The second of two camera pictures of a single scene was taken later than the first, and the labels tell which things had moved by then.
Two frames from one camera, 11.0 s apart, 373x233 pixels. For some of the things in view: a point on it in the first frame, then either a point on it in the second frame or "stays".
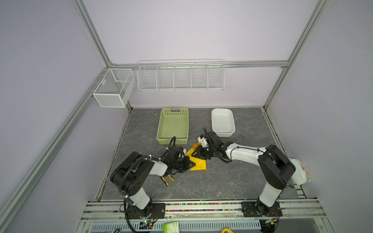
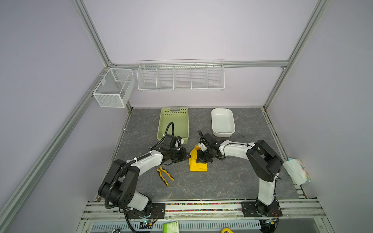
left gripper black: (187, 166) to (183, 153)
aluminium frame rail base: (299, 216) stays
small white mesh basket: (114, 89) stays
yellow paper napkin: (200, 164) stays
